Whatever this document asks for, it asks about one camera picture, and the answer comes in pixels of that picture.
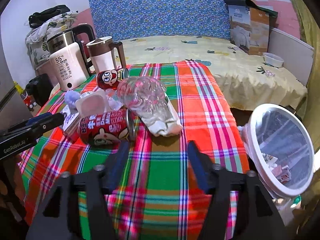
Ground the purple milk carton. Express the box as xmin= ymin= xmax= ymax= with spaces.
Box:
xmin=60 ymin=105 xmax=80 ymax=137

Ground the pink white small carton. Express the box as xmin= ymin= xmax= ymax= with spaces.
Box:
xmin=271 ymin=165 xmax=291 ymax=184

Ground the white yogurt cup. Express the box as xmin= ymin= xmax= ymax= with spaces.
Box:
xmin=75 ymin=90 xmax=111 ymax=118

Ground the red drink can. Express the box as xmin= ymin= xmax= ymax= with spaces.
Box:
xmin=78 ymin=108 xmax=136 ymax=147

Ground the red cartoon face can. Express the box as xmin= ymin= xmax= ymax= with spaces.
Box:
xmin=96 ymin=68 xmax=130 ymax=90

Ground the clear crushed plastic bottle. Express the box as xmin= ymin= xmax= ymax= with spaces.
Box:
xmin=117 ymin=76 xmax=170 ymax=121

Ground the white paper bag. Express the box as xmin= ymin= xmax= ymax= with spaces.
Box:
xmin=136 ymin=94 xmax=183 ymax=137

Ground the clear plastic cup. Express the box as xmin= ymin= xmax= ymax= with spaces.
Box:
xmin=105 ymin=89 xmax=123 ymax=111

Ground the white trash bin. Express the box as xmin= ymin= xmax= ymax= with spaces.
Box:
xmin=237 ymin=103 xmax=315 ymax=198

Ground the pink storage bin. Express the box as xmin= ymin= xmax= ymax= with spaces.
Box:
xmin=35 ymin=60 xmax=58 ymax=86

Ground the cream electric kettle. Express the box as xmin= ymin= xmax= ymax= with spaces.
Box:
xmin=47 ymin=23 xmax=95 ymax=91

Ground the red plaid tablecloth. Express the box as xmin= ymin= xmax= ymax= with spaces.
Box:
xmin=20 ymin=60 xmax=249 ymax=239

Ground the pineapple print bedding pile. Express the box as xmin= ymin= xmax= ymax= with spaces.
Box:
xmin=25 ymin=11 xmax=78 ymax=69

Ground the pink brown lidded mug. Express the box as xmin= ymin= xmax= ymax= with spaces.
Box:
xmin=86 ymin=36 xmax=126 ymax=74

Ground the black clothing bundle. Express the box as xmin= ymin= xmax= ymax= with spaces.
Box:
xmin=28 ymin=5 xmax=70 ymax=29

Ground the olive green curtain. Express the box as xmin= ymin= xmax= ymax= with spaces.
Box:
xmin=289 ymin=0 xmax=319 ymax=150

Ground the yellow patterned bed sheet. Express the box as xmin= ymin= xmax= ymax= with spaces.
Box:
xmin=122 ymin=35 xmax=307 ymax=111

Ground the white plastic bowl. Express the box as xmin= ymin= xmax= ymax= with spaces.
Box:
xmin=263 ymin=53 xmax=284 ymax=68

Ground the white panel board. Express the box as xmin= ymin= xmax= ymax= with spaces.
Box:
xmin=268 ymin=28 xmax=315 ymax=86

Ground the blue floral headboard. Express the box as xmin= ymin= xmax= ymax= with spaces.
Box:
xmin=88 ymin=0 xmax=230 ymax=40

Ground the bedding product box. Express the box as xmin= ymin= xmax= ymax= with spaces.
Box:
xmin=224 ymin=0 xmax=278 ymax=56

